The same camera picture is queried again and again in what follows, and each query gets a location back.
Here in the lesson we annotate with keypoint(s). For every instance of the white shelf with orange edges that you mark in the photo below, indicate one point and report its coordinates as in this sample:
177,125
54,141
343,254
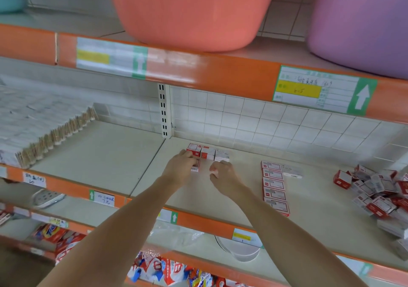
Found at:
95,162

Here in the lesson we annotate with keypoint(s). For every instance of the small price label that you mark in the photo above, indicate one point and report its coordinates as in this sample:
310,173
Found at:
247,237
102,199
168,217
354,266

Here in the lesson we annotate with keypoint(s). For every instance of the white handwritten label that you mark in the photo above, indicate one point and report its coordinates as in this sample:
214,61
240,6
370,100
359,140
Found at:
34,180

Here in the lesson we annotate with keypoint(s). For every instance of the person's left hand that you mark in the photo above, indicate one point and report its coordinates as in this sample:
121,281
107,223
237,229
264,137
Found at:
178,169

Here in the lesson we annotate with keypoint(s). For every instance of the pile of red white boxes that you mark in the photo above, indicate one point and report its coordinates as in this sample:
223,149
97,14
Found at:
382,201

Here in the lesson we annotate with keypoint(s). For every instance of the purple plastic basin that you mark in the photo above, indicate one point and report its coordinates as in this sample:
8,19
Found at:
363,22

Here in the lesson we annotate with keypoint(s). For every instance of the person's right forearm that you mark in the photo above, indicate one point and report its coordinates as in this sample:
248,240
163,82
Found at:
293,239

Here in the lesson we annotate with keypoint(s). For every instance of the orange plastic basin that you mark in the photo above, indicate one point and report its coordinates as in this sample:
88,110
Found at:
191,9

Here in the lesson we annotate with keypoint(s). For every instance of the row of beige bundles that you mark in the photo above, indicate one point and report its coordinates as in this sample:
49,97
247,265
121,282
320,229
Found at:
38,127

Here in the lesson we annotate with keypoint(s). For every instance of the pile of small colourful packets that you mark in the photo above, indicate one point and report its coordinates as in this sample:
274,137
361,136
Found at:
178,271

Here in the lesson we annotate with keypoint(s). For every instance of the white perforated shelf upright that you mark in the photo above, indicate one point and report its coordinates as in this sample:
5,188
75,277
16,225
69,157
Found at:
165,110

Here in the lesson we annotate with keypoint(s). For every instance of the person's right hand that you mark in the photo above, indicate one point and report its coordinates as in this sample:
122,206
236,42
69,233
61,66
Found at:
228,180

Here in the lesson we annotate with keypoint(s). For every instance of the person's left forearm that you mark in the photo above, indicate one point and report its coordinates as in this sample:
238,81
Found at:
108,239

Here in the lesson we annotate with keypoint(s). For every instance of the clear plastic bag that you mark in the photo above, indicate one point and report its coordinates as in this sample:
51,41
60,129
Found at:
178,234

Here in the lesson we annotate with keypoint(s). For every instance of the large label with green arrow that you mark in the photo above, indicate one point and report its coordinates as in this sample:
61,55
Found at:
325,91
111,57

